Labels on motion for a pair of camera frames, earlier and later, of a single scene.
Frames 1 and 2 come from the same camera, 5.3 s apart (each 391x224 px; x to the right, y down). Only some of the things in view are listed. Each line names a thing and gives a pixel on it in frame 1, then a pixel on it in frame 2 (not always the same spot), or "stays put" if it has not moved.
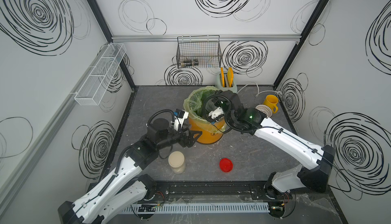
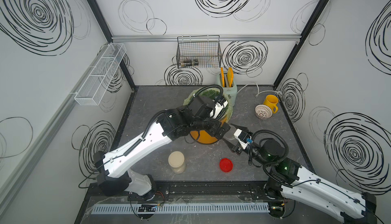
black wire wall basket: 199,52 stays put
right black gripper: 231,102 to 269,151
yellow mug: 271,101 stays put
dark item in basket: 191,62 stays put
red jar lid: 226,165 stays put
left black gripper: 189,142 to 223,130
